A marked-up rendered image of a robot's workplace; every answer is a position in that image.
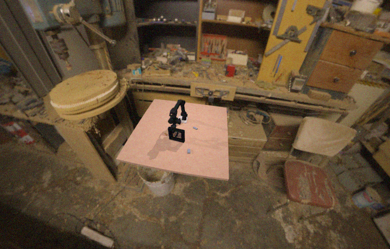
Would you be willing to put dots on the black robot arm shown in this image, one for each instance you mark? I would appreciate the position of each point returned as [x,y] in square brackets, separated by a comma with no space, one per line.
[174,112]

